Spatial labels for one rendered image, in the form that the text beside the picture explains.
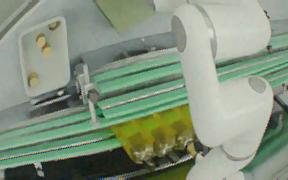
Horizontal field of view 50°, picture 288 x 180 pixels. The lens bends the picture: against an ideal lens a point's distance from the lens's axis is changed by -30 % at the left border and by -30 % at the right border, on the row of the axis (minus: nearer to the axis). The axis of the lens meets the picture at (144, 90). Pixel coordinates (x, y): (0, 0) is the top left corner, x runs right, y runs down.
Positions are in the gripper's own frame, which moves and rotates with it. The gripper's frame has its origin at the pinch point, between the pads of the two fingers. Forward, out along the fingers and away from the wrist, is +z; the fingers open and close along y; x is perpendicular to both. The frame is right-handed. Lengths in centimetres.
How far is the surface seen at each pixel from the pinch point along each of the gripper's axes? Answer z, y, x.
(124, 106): 17.2, 6.2, 16.3
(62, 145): 14.8, -3.8, 36.9
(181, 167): 9.7, -12.6, 3.0
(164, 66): 21.4, 13.6, 5.3
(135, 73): 20.0, 13.3, 12.7
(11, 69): 27, 19, 54
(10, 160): 5, -4, 59
